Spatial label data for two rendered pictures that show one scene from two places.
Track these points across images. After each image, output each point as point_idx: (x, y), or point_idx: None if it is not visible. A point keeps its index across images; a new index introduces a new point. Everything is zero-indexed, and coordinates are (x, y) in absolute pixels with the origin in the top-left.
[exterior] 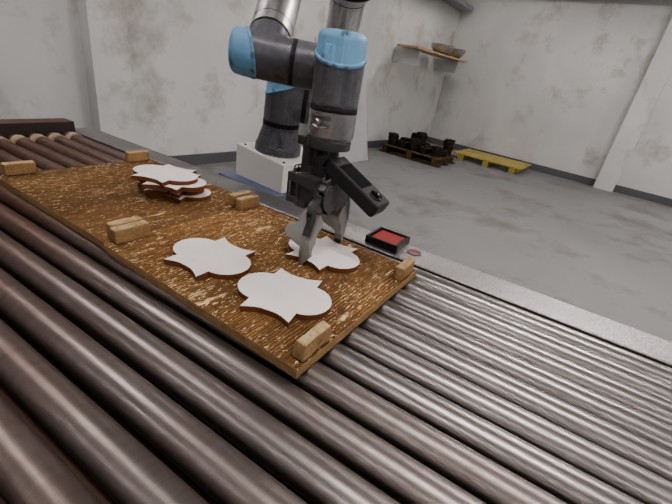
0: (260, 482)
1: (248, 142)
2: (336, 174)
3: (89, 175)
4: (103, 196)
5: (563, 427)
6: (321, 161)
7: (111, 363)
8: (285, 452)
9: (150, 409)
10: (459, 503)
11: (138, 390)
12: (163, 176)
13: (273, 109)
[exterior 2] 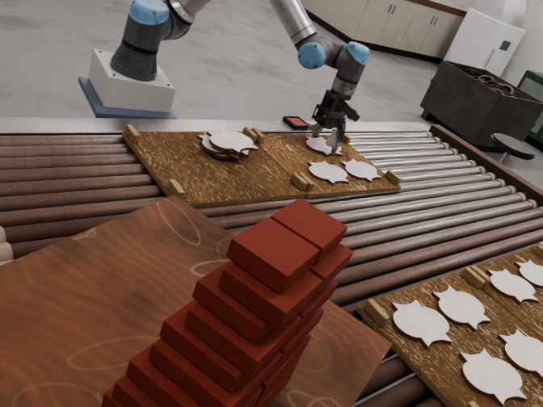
0: (433, 209)
1: (106, 70)
2: (347, 108)
3: (179, 169)
4: (233, 176)
5: (412, 165)
6: (341, 104)
7: (392, 216)
8: (424, 203)
9: (410, 216)
10: (438, 190)
11: (404, 216)
12: (241, 143)
13: (153, 39)
